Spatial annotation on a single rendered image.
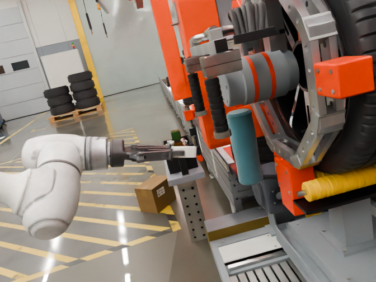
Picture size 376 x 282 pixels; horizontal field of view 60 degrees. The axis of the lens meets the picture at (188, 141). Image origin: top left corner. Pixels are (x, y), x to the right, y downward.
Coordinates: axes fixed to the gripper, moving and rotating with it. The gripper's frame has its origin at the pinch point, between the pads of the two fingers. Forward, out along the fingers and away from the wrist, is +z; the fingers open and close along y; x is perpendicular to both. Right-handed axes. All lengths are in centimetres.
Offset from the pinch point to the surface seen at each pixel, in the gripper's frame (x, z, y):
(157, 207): 65, 5, 115
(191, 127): 22, 40, 176
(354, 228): 27, 58, -1
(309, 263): 45, 49, 9
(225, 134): -7.3, 8.0, -12.4
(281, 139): -0.5, 36.4, 13.2
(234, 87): -18.3, 13.8, -0.5
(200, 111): -9.2, 9.5, 21.9
